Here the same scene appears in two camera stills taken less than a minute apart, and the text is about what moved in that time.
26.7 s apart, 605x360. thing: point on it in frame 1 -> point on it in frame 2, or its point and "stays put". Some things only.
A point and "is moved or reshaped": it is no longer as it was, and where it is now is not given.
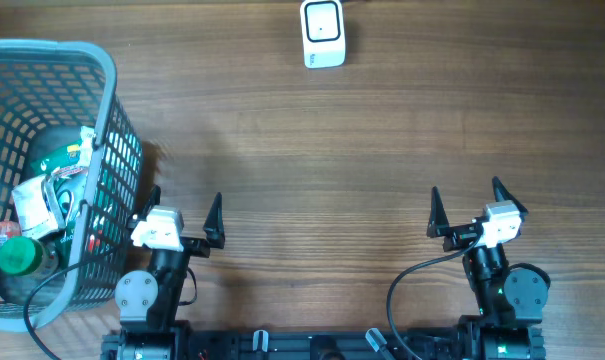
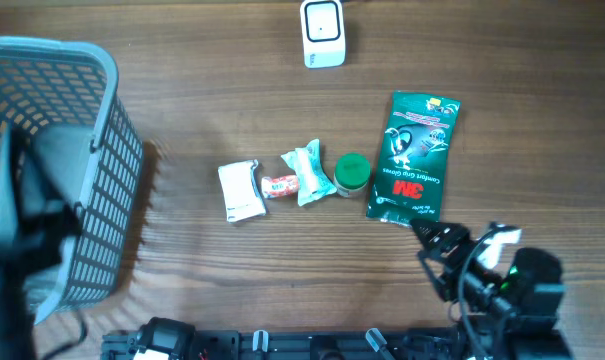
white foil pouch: (38, 208) is moved or reshaped
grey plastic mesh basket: (33, 91) stays put
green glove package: (69, 191) -> (414, 159)
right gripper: (438, 226) -> (452, 236)
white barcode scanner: (322, 33) stays put
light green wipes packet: (86, 143) -> (311, 179)
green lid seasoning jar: (28, 258) is moved or reshaped
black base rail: (351, 344) stays put
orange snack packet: (6, 230) is moved or reshaped
